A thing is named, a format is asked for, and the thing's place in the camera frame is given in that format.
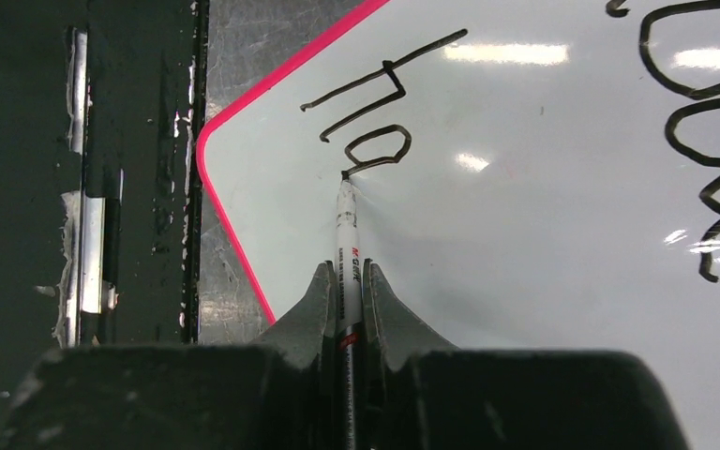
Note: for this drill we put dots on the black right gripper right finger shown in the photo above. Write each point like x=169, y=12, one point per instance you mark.
x=430, y=394

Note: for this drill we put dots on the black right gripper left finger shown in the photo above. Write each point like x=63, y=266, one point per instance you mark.
x=273, y=393

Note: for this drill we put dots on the white black marker pen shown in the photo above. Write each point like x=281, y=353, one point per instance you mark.
x=349, y=309

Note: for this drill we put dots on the pink framed whiteboard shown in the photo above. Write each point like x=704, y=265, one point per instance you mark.
x=528, y=174

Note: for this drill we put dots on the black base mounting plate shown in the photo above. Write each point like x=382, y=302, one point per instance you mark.
x=98, y=100

